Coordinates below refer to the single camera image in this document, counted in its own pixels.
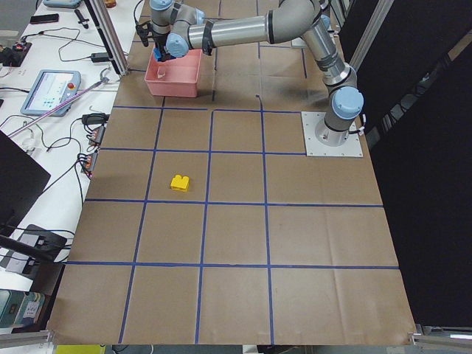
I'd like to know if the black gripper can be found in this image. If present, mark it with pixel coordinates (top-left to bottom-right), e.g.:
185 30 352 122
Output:
153 32 170 61

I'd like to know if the blue toy block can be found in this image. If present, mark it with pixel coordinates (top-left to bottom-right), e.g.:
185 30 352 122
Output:
153 48 163 62

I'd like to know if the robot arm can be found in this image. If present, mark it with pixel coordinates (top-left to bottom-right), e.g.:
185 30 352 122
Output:
150 1 364 147

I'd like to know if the pink plastic box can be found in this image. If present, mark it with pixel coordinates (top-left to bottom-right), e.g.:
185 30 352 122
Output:
145 49 203 98

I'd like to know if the black power adapter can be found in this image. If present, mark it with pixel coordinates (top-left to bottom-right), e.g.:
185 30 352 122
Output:
90 52 110 63

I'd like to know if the teach pendant tablet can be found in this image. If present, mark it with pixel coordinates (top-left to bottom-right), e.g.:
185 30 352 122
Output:
21 69 81 117

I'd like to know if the yellow toy block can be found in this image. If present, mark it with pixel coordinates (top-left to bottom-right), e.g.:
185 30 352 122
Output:
170 174 190 192

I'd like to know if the brown paper table cover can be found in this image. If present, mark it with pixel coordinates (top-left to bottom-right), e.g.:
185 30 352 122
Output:
47 0 420 346

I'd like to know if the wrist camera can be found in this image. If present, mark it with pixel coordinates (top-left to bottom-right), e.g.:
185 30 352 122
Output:
135 21 153 47

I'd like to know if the aluminium frame post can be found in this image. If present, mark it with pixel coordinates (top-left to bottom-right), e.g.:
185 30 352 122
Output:
84 0 129 77

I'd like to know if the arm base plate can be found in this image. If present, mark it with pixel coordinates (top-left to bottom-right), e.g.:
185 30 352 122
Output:
301 111 364 159

